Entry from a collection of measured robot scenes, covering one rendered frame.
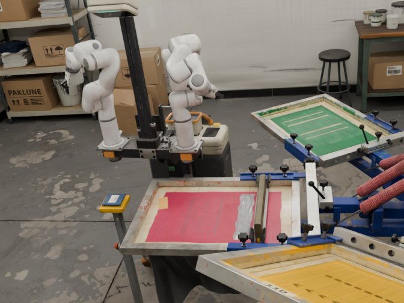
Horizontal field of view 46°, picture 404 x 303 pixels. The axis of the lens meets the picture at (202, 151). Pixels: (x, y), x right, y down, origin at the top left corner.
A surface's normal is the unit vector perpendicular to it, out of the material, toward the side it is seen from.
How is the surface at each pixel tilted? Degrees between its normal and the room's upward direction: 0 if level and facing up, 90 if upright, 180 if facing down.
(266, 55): 90
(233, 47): 90
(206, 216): 0
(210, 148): 90
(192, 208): 0
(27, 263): 0
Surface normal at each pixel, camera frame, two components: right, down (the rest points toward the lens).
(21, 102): -0.20, 0.49
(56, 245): -0.11, -0.88
